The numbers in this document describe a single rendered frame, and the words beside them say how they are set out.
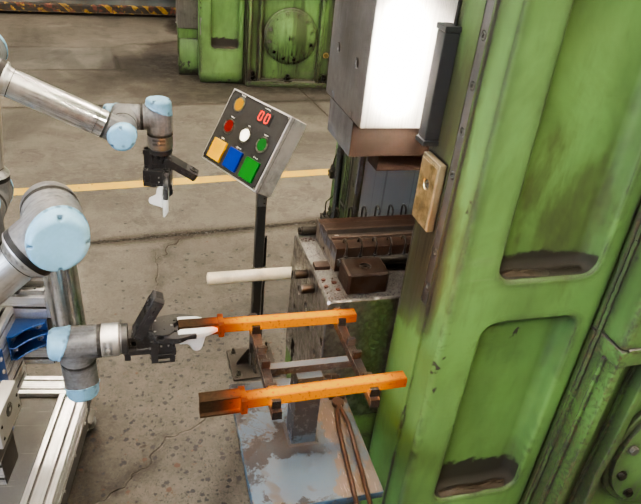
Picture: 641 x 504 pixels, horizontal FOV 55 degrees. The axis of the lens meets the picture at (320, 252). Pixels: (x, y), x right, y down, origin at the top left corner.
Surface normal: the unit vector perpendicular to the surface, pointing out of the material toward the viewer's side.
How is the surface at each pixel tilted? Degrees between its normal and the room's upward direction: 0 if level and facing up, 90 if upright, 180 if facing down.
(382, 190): 90
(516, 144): 89
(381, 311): 90
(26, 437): 0
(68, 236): 86
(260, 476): 0
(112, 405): 0
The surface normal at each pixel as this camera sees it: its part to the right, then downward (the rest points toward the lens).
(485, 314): 0.27, 0.52
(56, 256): 0.54, 0.41
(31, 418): 0.10, -0.85
